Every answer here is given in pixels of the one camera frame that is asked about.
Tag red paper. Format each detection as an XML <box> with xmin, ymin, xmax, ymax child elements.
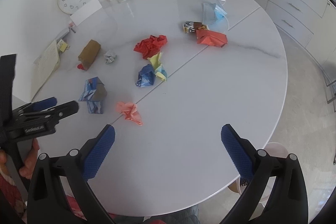
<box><xmin>133</xmin><ymin>35</ymin><xmax>167</xmax><ymax>59</ymax></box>

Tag yellow blue crumpled paper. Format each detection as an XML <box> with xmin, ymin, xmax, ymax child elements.
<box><xmin>147</xmin><ymin>52</ymin><xmax>167</xmax><ymax>82</ymax></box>

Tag black white snack wrapper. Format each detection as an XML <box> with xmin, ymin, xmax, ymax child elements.
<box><xmin>183</xmin><ymin>21</ymin><xmax>209</xmax><ymax>33</ymax></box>

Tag person's left hand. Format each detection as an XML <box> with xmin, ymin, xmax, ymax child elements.
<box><xmin>0</xmin><ymin>138</ymin><xmax>41</xmax><ymax>180</ymax></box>

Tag red paper packet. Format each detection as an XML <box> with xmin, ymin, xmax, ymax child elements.
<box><xmin>196</xmin><ymin>29</ymin><xmax>228</xmax><ymax>48</ymax></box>

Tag white drawer cabinet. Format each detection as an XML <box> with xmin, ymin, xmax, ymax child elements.
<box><xmin>265</xmin><ymin>0</ymin><xmax>336</xmax><ymax>49</ymax></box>

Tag white card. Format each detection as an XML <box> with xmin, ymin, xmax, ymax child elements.
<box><xmin>70</xmin><ymin>0</ymin><xmax>102</xmax><ymax>26</ymax></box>

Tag pink crumpled paper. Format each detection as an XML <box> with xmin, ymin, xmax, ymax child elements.
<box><xmin>116</xmin><ymin>101</ymin><xmax>143</xmax><ymax>126</ymax></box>

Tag dark blue crumpled paper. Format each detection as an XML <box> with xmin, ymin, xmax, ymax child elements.
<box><xmin>135</xmin><ymin>64</ymin><xmax>155</xmax><ymax>88</ymax></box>

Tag small grey crumpled paper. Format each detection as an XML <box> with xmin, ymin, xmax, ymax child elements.
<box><xmin>104</xmin><ymin>50</ymin><xmax>116</xmax><ymax>64</ymax></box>

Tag brown cardboard box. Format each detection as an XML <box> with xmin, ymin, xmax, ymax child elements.
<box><xmin>77</xmin><ymin>40</ymin><xmax>101</xmax><ymax>71</ymax></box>

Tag blue printed carton box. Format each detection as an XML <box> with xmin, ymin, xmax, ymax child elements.
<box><xmin>79</xmin><ymin>77</ymin><xmax>107</xmax><ymax>114</ymax></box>

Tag yellow sticky notes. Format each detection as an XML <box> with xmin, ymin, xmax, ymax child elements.
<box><xmin>56</xmin><ymin>39</ymin><xmax>70</xmax><ymax>53</ymax></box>

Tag light blue face mask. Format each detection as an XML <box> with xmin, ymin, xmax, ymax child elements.
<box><xmin>202</xmin><ymin>2</ymin><xmax>217</xmax><ymax>25</ymax></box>

